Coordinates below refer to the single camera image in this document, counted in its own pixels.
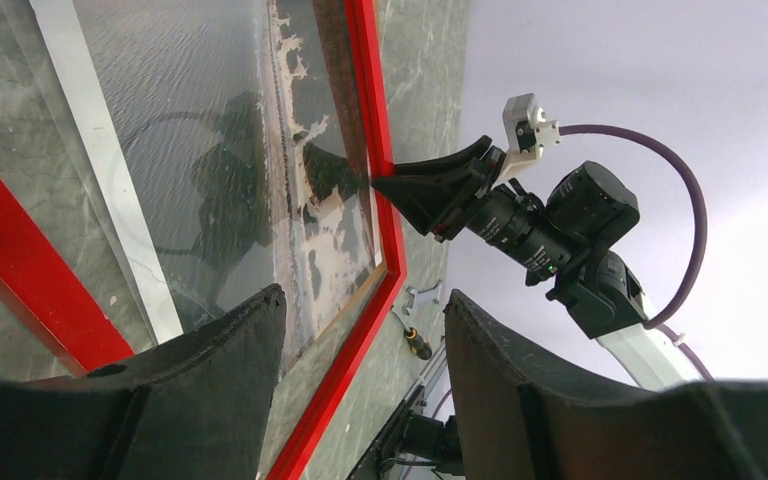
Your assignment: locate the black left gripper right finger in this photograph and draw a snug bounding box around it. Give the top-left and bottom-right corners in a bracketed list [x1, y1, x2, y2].
[444, 290, 768, 479]

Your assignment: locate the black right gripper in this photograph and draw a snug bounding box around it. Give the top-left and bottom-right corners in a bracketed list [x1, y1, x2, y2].
[371, 135, 580, 272]

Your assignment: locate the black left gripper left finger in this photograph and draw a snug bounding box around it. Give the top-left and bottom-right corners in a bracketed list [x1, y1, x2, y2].
[0, 284, 287, 479]

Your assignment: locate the yellow black screwdriver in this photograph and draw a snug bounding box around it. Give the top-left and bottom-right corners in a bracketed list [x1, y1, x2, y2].
[390, 310, 433, 361]

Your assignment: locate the red picture frame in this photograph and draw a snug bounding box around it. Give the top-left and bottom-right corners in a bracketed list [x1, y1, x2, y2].
[0, 1, 403, 479]

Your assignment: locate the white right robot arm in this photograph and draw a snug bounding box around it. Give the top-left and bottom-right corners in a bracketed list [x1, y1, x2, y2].
[372, 124, 709, 391]

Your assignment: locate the silver open-end wrench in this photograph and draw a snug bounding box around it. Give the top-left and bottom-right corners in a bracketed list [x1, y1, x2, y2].
[402, 280, 444, 316]

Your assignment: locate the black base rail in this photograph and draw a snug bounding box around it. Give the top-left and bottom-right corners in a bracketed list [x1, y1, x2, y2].
[347, 384, 465, 479]

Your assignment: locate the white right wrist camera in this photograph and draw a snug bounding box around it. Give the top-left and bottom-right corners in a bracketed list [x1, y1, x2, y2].
[496, 93, 561, 185]

